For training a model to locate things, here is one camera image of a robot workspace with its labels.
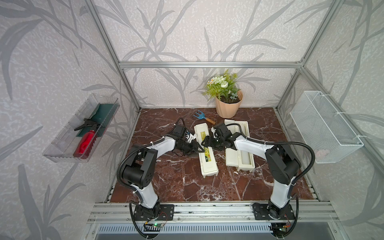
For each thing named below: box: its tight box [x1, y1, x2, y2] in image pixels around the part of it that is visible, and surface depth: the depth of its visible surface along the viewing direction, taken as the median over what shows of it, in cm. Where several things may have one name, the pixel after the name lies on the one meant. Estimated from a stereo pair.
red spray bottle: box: [73, 129, 98, 160], surface depth 59 cm
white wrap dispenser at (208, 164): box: [194, 122, 219, 178], surface depth 86 cm
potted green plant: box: [202, 69, 244, 119], surface depth 104 cm
